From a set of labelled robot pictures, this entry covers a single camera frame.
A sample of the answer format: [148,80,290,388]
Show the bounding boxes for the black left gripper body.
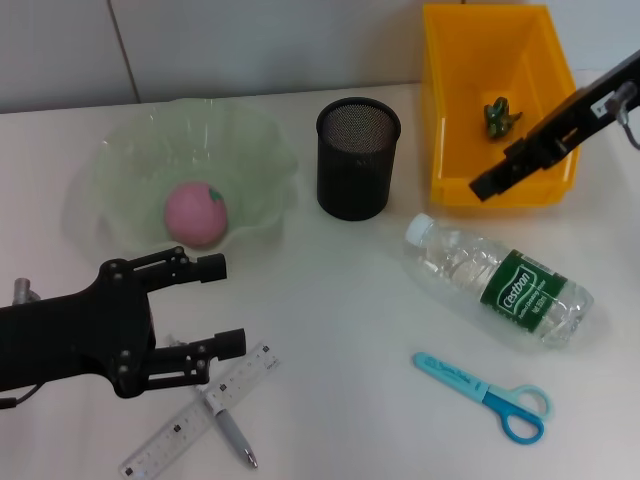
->
[0,261,158,400]

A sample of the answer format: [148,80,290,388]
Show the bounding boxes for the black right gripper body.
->
[528,47,640,170]

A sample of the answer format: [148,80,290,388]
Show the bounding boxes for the pink toy peach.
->
[164,180,230,249]

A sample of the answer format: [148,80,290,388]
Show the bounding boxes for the green plastic wrapper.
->
[482,96,525,141]

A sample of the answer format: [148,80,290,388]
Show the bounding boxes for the clear water bottle green label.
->
[404,212,596,350]

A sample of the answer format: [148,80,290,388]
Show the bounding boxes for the clear grey ballpoint pen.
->
[167,334,260,470]

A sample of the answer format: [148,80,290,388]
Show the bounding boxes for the clear plastic ruler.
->
[119,341,280,479]

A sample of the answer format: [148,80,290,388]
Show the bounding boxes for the pale green glass fruit plate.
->
[82,97,300,261]

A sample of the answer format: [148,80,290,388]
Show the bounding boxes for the black mesh pen holder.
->
[315,96,403,221]

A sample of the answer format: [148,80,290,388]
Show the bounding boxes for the blue scissors with sheath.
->
[412,351,555,445]

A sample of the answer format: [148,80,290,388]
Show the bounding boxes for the yellow plastic storage bin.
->
[420,3,587,207]

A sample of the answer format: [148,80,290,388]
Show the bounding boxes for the right gripper cable silver plug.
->
[603,81,640,151]

